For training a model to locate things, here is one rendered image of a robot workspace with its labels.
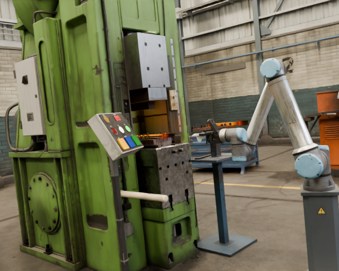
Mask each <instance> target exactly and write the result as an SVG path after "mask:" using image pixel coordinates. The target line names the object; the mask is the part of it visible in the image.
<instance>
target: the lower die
mask: <svg viewBox="0 0 339 271"><path fill-rule="evenodd" d="M146 138H147V144H148V145H158V147H164V146H169V145H171V143H172V141H171V137H170V138H163V136H162V135H155V136H150V138H149V137H148V136H147V137H146V136H145V137H144V136H143V144H144V145H146ZM138 139H139V140H140V142H141V143H142V139H141V138H140V137H138ZM161 145H162V146H161Z"/></svg>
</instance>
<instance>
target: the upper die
mask: <svg viewBox="0 0 339 271"><path fill-rule="evenodd" d="M129 93H130V103H131V104H133V103H141V102H150V101H162V100H167V93H166V88H144V89H138V90H132V91H129Z"/></svg>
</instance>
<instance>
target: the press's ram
mask: <svg viewBox="0 0 339 271"><path fill-rule="evenodd" d="M124 47H125V57H126V67H127V73H128V83H129V91H132V90H138V89H144V88H169V87H170V78H169V72H168V62H167V51H166V41H165V36H162V35H154V34H146V33H139V32H137V33H134V34H131V35H127V36H125V37H124Z"/></svg>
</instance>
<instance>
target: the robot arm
mask: <svg viewBox="0 0 339 271"><path fill-rule="evenodd" d="M260 72H261V74H262V75H263V76H264V77H265V79H266V84H265V87H264V89H263V92H262V94H261V97H260V99H259V102H258V104H257V107H256V109H255V112H254V114H253V117H252V119H251V122H250V125H249V127H248V130H247V131H246V130H245V129H244V128H234V129H221V130H220V129H219V128H218V126H217V125H216V123H215V122H214V120H213V119H209V120H208V121H207V122H208V124H209V125H210V127H211V129H212V130H213V131H210V132H205V133H197V134H193V135H192V136H196V138H197V140H198V142H201V140H202V139H204V138H205V137H206V144H208V143H210V144H221V143H224V142H231V153H232V160H233V162H244V161H246V158H247V157H249V156H251V155H252V154H253V153H254V152H255V145H256V142H257V139H258V137H259V135H260V132H261V130H262V127H263V125H264V123H265V120H266V117H267V115H268V112H269V110H270V108H271V105H272V103H273V100H275V102H276V105H277V107H278V110H279V112H280V115H281V117H282V120H283V122H284V125H285V128H286V130H287V133H288V135H289V138H290V140H291V142H292V145H293V147H294V151H293V153H292V154H293V157H294V159H295V170H296V172H297V173H298V174H299V175H300V176H301V177H303V178H305V180H304V182H303V190H307V191H315V192H322V191H331V190H334V189H336V186H335V183H334V181H333V178H332V176H331V169H330V155H329V147H328V146H327V145H317V144H315V143H313V141H312V139H311V137H310V134H309V132H308V129H307V126H306V124H305V122H304V119H303V117H302V114H301V112H300V110H299V107H298V105H297V102H296V100H295V98H294V95H293V93H292V90H291V87H290V86H289V83H288V80H287V78H286V66H285V64H284V63H283V62H282V61H281V60H277V59H274V58H270V59H267V60H265V61H264V62H263V63H262V65H261V67H260Z"/></svg>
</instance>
